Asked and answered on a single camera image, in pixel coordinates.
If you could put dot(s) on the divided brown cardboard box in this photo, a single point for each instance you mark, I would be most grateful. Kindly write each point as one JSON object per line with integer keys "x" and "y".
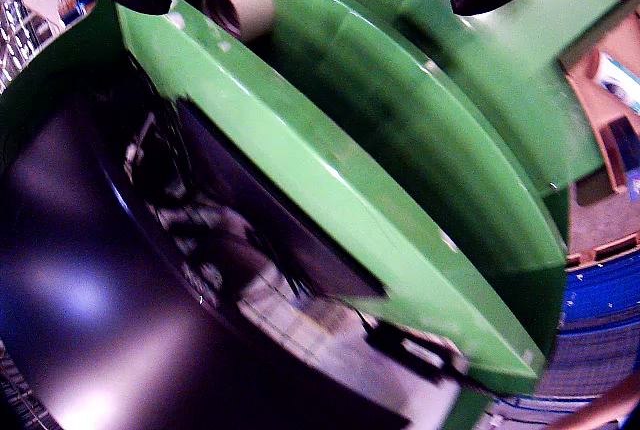
{"x": 585, "y": 85}

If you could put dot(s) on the dark blue product box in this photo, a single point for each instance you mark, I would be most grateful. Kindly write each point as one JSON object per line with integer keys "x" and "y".
{"x": 625, "y": 145}

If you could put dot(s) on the beige packing tape roll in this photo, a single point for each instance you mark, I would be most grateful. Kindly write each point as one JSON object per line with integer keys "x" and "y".
{"x": 250, "y": 5}

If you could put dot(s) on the white cow print carton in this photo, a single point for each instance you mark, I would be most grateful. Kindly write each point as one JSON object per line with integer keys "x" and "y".
{"x": 620, "y": 82}

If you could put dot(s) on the green metal shelf unit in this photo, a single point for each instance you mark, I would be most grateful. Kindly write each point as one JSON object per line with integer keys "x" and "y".
{"x": 350, "y": 125}

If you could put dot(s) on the wooden pallet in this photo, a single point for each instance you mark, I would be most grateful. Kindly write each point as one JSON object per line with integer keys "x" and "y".
{"x": 610, "y": 250}

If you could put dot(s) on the black monitor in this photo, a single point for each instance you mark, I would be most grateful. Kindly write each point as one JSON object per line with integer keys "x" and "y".
{"x": 100, "y": 300}

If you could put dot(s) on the blue mesh pallet cage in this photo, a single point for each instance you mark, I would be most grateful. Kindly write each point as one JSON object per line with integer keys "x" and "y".
{"x": 600, "y": 300}

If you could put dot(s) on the person in white shirt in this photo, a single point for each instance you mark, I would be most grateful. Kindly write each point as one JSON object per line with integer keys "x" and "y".
{"x": 600, "y": 405}

